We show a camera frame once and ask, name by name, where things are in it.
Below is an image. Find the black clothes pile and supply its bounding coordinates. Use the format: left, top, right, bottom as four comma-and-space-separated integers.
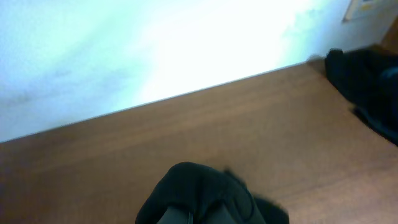
325, 49, 397, 145

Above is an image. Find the black t-shirt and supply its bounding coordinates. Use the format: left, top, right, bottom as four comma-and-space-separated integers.
135, 162, 290, 224

